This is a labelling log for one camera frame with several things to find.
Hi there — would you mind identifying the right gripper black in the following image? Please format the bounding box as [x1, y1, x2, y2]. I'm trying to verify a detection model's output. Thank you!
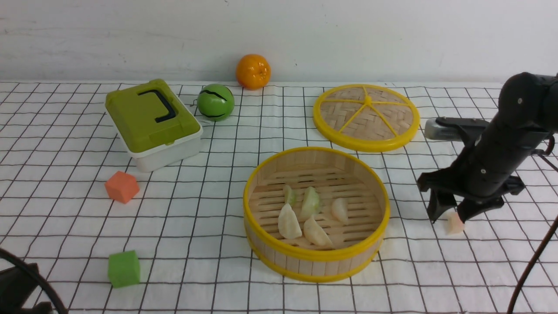
[417, 124, 551, 223]

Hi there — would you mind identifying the large green dumpling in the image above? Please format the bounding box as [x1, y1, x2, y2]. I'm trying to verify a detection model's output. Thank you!
[299, 187, 321, 221]

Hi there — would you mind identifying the white dumpling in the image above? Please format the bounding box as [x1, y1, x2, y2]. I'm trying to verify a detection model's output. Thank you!
[278, 203, 303, 240]
[303, 216, 333, 249]

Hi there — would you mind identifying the small green dumpling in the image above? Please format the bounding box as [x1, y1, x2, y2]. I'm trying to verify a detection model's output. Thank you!
[283, 184, 297, 207]

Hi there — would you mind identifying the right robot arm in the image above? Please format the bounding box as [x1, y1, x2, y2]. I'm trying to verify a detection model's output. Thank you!
[417, 72, 558, 222]

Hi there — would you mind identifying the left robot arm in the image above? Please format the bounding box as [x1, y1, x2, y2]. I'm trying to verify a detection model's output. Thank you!
[0, 266, 53, 314]

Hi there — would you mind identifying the bamboo steamer tray yellow rim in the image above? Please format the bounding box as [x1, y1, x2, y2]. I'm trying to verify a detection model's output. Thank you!
[243, 147, 391, 283]

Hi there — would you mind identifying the woven bamboo steamer lid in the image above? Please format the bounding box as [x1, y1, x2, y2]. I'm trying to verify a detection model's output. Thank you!
[313, 84, 420, 152]

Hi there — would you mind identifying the orange toy fruit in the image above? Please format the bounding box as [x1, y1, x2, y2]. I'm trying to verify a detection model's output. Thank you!
[235, 54, 272, 90]

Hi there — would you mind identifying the green toy ball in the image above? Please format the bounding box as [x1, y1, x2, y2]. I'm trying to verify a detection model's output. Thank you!
[197, 84, 235, 121]

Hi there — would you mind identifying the green lid white box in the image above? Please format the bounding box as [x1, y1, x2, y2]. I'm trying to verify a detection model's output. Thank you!
[104, 79, 203, 173]

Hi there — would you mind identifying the orange foam cube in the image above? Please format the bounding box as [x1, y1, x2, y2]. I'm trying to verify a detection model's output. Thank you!
[104, 171, 140, 204]

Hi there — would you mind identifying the green foam cube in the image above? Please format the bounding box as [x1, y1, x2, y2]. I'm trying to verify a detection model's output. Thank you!
[108, 250, 141, 288]

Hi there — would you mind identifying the white grid tablecloth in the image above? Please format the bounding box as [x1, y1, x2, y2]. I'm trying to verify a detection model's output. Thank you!
[0, 79, 557, 314]

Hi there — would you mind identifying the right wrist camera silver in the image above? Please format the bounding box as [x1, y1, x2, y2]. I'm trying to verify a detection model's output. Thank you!
[424, 117, 489, 144]

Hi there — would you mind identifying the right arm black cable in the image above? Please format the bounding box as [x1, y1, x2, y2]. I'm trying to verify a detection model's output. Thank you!
[506, 135, 558, 314]

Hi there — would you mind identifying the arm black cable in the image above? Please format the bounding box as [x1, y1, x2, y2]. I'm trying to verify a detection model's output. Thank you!
[506, 135, 558, 314]
[0, 248, 69, 314]

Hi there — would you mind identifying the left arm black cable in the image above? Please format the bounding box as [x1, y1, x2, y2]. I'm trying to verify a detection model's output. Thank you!
[0, 248, 69, 314]

